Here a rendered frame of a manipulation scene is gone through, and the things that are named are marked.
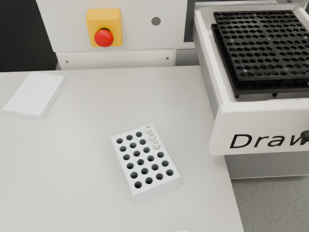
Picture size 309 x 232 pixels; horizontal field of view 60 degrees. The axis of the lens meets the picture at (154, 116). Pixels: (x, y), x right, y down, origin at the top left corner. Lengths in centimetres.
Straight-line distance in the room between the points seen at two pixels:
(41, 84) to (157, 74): 28
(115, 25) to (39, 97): 23
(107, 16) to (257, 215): 107
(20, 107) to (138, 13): 33
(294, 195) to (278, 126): 105
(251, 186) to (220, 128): 103
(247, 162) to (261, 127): 80
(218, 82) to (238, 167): 81
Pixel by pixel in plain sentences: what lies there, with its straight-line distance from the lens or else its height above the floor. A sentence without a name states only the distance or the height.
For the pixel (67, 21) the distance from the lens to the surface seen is 67.
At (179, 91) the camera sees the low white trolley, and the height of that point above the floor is 76.
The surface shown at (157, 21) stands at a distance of 65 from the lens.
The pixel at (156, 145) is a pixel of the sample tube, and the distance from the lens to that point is 47.
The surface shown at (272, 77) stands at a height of 90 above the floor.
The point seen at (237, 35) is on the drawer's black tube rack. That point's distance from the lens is 58.
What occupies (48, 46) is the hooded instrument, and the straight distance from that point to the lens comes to 180.
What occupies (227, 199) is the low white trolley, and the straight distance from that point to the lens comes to 50.
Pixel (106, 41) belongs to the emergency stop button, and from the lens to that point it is 60.
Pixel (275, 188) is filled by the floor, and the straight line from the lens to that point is 145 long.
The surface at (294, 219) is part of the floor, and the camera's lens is 142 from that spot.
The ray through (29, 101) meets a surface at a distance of 65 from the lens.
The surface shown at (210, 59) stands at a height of 89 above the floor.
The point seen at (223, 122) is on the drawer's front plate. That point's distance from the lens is 39.
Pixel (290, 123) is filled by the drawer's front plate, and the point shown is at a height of 90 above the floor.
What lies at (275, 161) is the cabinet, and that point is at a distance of 126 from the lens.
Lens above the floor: 120
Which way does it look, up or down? 49 degrees down
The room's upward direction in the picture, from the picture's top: straight up
